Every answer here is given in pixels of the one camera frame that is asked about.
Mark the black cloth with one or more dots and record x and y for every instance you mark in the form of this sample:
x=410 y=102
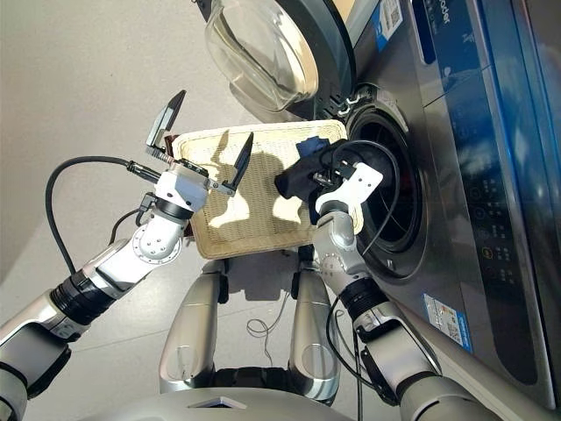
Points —
x=293 y=180

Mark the pale woven basket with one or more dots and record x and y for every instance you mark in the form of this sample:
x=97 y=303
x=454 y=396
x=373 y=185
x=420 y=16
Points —
x=263 y=175

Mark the grey washing machine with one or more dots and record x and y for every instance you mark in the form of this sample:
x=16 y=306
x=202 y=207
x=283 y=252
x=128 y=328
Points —
x=460 y=219

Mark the round glass washer door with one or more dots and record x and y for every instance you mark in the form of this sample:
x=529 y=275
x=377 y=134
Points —
x=263 y=52

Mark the silver robot leg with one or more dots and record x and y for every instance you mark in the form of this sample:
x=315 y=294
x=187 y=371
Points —
x=311 y=333
x=193 y=329

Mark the small blue QR sticker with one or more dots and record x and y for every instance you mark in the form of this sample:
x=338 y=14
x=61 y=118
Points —
x=385 y=22

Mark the large blue rating label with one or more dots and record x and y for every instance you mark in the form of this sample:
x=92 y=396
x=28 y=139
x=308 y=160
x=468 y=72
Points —
x=447 y=322

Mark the dark glossy dryer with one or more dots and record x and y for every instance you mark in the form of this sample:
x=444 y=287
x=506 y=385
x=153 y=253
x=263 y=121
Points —
x=548 y=87

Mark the silver robot torso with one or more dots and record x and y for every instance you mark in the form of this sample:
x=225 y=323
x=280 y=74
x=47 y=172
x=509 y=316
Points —
x=153 y=408

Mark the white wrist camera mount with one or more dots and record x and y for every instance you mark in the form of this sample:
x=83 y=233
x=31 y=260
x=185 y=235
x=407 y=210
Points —
x=179 y=188
x=359 y=180

